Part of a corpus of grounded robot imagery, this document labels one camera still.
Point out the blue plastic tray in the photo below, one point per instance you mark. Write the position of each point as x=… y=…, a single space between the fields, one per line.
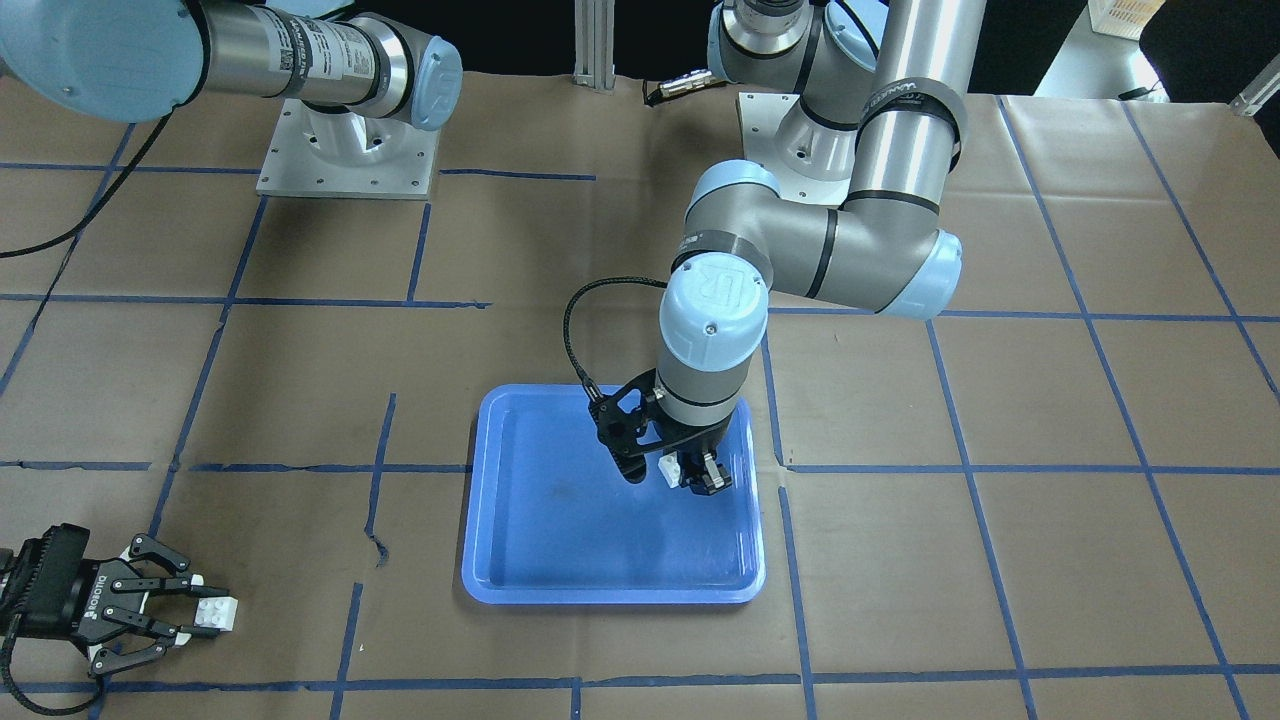
x=551 y=521

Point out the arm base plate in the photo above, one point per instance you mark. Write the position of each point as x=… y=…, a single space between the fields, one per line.
x=812 y=164
x=315 y=155

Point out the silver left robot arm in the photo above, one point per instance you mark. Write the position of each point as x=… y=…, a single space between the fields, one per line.
x=887 y=112

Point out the aluminium frame post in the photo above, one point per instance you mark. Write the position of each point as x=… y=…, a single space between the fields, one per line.
x=593 y=37

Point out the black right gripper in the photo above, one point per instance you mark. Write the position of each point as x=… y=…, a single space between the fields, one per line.
x=87 y=601

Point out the white block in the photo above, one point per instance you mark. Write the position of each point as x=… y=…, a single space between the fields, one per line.
x=216 y=613
x=672 y=471

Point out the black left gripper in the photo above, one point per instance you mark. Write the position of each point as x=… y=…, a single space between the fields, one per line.
x=703 y=440

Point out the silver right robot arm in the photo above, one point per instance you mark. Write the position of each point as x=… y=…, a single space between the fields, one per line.
x=364 y=101

